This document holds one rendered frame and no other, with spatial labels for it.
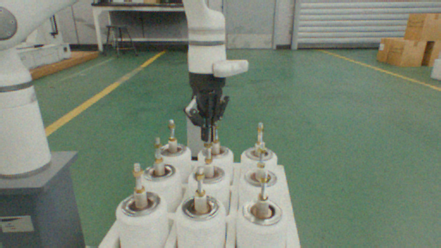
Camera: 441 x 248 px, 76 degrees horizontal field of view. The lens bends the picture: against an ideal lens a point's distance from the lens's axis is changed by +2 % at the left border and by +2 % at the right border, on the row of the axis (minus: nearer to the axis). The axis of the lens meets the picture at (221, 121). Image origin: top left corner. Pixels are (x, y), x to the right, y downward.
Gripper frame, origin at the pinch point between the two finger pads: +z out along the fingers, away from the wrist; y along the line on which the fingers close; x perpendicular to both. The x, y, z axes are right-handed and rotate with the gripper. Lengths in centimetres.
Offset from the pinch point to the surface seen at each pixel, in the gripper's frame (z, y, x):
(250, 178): 10.1, -4.1, 8.8
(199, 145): 15.7, -18.0, -19.1
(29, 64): 24, -67, -286
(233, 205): 17.5, -2.0, 5.9
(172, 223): 19.0, 9.8, -2.4
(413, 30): -4, -384, 3
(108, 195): 36, 1, -46
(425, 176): 36, -83, 42
